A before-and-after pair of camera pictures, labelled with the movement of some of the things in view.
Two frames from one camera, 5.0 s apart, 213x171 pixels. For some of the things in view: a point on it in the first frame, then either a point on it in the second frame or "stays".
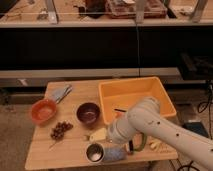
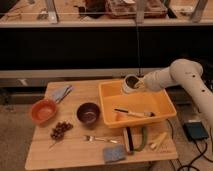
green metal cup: x=94 y=152 -> x=130 y=81
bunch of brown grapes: x=58 y=132 stays
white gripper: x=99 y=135 -> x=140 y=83
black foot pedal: x=197 y=127 stays
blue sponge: x=115 y=154 stays
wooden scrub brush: x=131 y=145 stays
